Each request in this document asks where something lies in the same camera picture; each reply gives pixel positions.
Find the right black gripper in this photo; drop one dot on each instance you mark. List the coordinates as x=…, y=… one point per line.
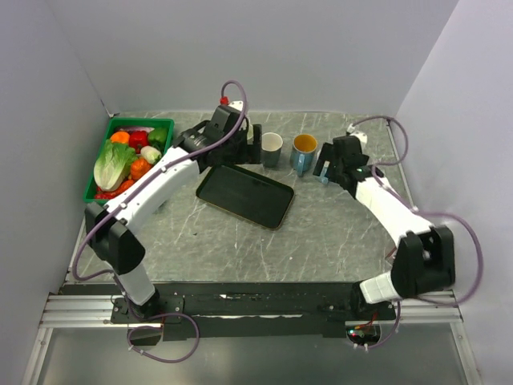
x=327, y=154

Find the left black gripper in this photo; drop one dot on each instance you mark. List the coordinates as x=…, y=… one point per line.
x=249, y=154

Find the dark grey mug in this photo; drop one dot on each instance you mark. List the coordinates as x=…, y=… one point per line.
x=271, y=145

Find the blue mug tan rim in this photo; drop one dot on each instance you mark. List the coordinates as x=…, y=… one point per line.
x=303, y=152

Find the light blue hexagonal mug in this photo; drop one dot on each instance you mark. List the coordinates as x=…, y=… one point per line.
x=323, y=177

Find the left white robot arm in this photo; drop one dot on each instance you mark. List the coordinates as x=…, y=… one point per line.
x=227, y=138

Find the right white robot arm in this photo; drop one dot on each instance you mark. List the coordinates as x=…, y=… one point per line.
x=424, y=259

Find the black serving tray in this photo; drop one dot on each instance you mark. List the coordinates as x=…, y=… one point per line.
x=246, y=194

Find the green toy pepper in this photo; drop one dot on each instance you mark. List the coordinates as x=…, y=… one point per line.
x=157, y=137

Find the red toy pepper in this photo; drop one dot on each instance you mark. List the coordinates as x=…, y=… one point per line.
x=138, y=140

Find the orange toy carrot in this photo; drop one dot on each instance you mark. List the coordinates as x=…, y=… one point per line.
x=123, y=187

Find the toy cabbage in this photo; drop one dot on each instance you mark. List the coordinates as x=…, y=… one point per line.
x=113, y=165

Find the red toy chili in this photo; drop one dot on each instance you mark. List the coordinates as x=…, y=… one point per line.
x=105, y=196

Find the green plastic crate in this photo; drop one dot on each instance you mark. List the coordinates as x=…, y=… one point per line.
x=140, y=167

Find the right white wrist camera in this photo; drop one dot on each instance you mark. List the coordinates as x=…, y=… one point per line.
x=352, y=130

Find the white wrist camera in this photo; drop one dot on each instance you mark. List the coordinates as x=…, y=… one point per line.
x=352, y=130
x=230, y=108

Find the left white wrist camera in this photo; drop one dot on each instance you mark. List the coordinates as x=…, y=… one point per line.
x=230, y=108

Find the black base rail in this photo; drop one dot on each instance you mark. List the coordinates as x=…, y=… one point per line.
x=251, y=309

